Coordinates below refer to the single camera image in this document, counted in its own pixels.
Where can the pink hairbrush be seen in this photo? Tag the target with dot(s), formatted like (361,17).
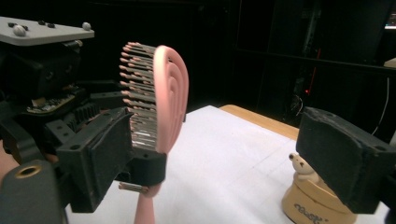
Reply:
(171,93)

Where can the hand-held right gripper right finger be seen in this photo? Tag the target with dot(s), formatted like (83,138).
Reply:
(342,161)

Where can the black computer tower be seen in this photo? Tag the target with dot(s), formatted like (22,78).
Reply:
(295,74)

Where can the white table cover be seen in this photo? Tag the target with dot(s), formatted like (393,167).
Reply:
(224,161)

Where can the tan cup with bear figurine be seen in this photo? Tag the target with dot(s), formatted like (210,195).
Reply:
(308,202)

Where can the lit monitor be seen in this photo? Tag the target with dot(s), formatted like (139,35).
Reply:
(391,23)

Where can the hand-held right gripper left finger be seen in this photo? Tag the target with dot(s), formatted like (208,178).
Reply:
(106,155)

